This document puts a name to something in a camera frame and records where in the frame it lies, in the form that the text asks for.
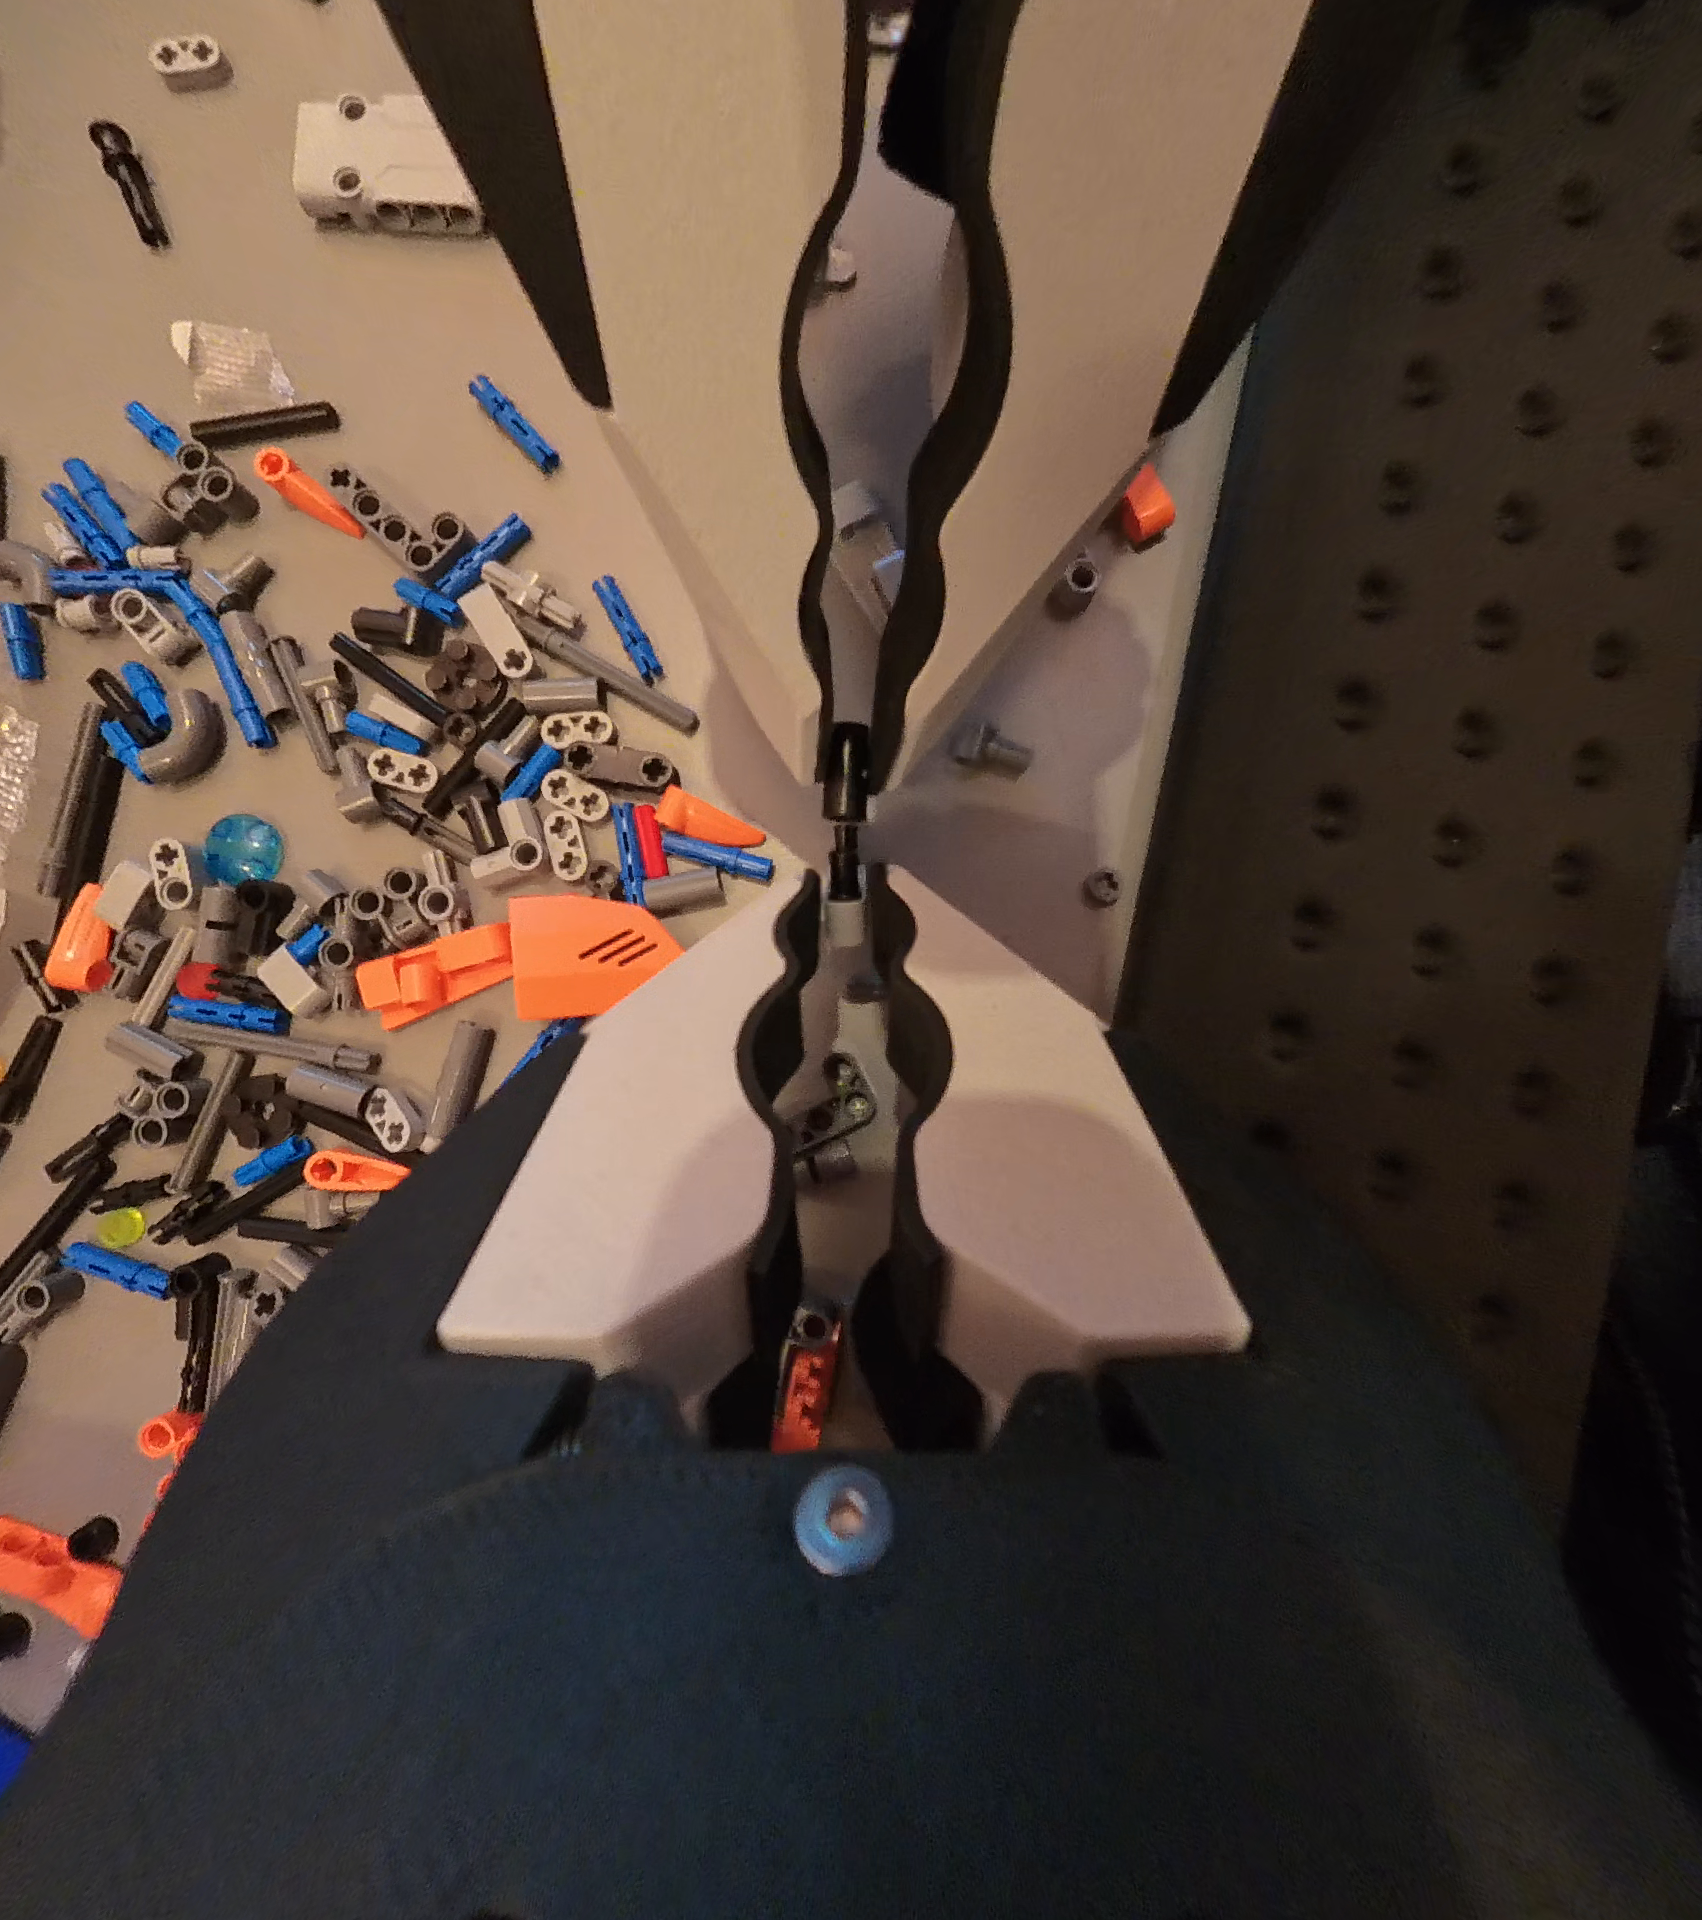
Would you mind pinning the grey desk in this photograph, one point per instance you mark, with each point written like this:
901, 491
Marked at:
40, 271

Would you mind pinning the grey flat motor brick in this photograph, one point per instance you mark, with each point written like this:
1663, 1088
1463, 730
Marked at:
386, 164

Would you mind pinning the light grey curved panel brick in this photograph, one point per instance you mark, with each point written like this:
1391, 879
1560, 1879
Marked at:
867, 541

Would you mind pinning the grey axle connector brick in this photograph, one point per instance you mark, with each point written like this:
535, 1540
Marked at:
991, 742

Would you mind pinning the black brick axle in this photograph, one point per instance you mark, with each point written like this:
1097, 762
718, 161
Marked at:
263, 423

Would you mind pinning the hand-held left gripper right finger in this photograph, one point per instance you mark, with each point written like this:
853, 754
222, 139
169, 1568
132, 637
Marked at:
1090, 1201

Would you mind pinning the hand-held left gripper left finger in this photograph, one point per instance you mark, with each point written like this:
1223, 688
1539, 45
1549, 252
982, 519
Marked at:
596, 1201

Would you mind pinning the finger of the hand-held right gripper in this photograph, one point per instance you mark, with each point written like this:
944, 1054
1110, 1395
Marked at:
686, 301
1120, 225

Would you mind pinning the pile of brick parts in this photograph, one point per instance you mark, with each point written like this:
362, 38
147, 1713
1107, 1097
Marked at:
386, 765

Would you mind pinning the black brick pin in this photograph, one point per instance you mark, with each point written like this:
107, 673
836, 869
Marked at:
847, 765
130, 181

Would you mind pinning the grey two-hole brick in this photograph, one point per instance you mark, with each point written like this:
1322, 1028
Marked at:
189, 56

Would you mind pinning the small orange blue brick piece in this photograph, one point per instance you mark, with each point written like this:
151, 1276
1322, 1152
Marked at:
1144, 502

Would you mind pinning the grey brick arm with pins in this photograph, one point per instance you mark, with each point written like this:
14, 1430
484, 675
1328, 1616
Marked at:
847, 930

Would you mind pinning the clear plastic scrap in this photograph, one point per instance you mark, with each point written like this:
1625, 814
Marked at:
233, 361

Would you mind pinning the small dark grey connector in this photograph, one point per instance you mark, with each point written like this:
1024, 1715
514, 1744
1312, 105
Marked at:
1077, 579

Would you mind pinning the dark grey bent holed beam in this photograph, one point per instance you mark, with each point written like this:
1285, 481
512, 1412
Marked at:
839, 1110

